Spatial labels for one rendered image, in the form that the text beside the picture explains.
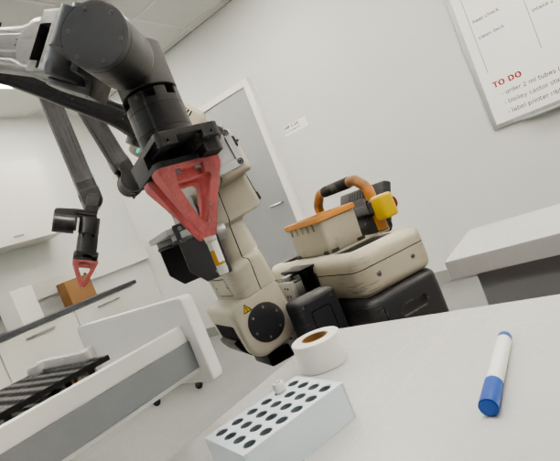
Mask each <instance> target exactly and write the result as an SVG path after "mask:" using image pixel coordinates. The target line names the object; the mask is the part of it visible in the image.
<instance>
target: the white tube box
mask: <svg viewBox="0 0 560 461"><path fill-rule="evenodd" d="M285 388H286V391H285V392H284V393H282V394H280V395H277V394H276V393H275V391H272V392H271V393H269V394H268V395H266V396H265V397H263V398H262V399H261V400H260V401H258V402H256V403H255V404H253V405H252V406H251V407H249V408H248V409H246V410H245V411H243V412H242V413H240V414H238V415H237V416H235V417H234V418H232V419H231V420H230V421H229V422H227V423H225V424H224V425H222V426H221V427H220V428H218V429H217V430H215V431H214V432H212V433H211V434H209V435H207V437H204V439H205V441H206V444H207V446H208V448H209V450H210V454H211V456H212V459H213V461H303V460H304V459H305V458H307V457H308V456H309V455H310V454H312V453H313V452H314V451H315V450H316V449H318V448H319V447H320V446H321V445H323V444H324V443H325V442H326V441H328V440H329V438H330V437H331V436H333V435H334V434H335V433H337V432H338V431H339V430H340V429H341V428H343V427H344V426H345V425H346V424H348V423H349V422H350V421H351V420H353V419H354V417H356V414H355V412H354V410H353V407H352V405H351V402H350V398H349V396H348V394H347V392H346V389H345V387H344V384H343V382H340V381H327V380H321V379H314V378H307V377H300V376H295V377H294V378H292V379H291V380H289V381H287V382H286V383H285Z"/></svg>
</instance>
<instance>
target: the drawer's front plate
mask: <svg viewBox="0 0 560 461"><path fill-rule="evenodd" d="M175 327H182V329H183V332H184V334H185V337H186V339H187V341H189V343H190V346H191V347H192V350H193V352H194V355H195V357H196V359H197V362H198V364H199V372H198V373H196V374H195V375H193V376H192V377H191V378H189V379H188V380H186V381H184V382H183V383H193V382H204V381H213V380H215V379H216V378H217V377H219V376H220V375H221V374H222V369H221V364H220V363H219V361H218V358H217V356H216V353H215V351H214V348H213V346H212V345H211V342H210V338H209V336H208V333H207V331H206V328H205V327H204V325H203V322H202V320H201V317H200V315H199V311H198V309H197V307H196V305H195V302H194V300H193V298H192V296H191V295H189V294H184V295H179V296H176V297H173V298H169V299H167V300H164V301H160V302H157V303H153V304H151V305H148V306H142V307H139V308H136V309H133V310H129V311H126V312H123V313H120V314H117V315H114V316H108V317H105V318H102V319H99V320H95V321H92V322H90V323H87V324H85V325H82V326H80V327H78V333H79V336H80V338H81V342H82V344H83V346H84V348H87V347H90V346H92V347H93V349H94V352H95V354H96V357H100V356H104V355H109V358H110V359H109V360H108V361H106V362H104V363H103V364H101V367H102V368H104V367H106V366H108V365H109V364H111V363H113V362H115V361H117V360H118V359H120V358H122V357H124V356H125V355H127V354H129V353H131V352H132V351H134V350H136V349H138V348H140V347H142V346H143V345H145V344H147V343H148V342H150V341H152V340H154V339H156V338H158V337H160V336H162V335H163V334H165V333H167V332H168V331H170V330H171V329H173V328H175Z"/></svg>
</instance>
